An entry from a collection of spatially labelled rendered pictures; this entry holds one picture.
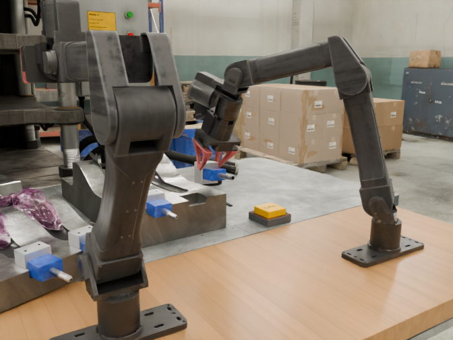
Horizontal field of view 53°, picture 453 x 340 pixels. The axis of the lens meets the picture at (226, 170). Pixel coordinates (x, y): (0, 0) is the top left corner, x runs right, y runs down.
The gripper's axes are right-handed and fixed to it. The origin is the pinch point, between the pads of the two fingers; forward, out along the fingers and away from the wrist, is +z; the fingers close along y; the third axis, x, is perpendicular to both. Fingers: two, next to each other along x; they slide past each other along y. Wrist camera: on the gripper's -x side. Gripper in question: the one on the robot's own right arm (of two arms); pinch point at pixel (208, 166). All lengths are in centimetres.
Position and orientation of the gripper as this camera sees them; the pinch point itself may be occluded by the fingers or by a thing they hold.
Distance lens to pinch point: 115.2
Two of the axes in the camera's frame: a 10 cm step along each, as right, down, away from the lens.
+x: 5.1, 5.7, -6.4
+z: -3.0, 8.2, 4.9
